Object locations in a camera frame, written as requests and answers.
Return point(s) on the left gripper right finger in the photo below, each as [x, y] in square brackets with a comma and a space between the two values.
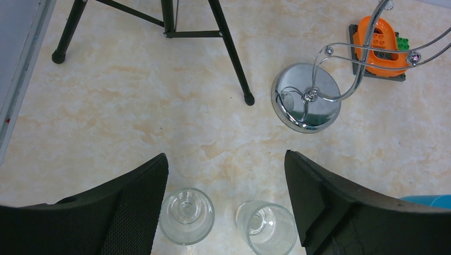
[337, 216]

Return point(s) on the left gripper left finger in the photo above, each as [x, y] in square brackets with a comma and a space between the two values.
[116, 217]

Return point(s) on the orange toy block piece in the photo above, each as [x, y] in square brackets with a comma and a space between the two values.
[388, 57]

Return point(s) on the blue wine glass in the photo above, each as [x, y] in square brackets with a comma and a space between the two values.
[440, 201]

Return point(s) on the clear ribbed wine glass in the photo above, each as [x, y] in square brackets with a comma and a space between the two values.
[267, 228]
[187, 216]

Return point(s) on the chrome wine glass rack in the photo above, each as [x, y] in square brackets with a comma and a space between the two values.
[313, 92]

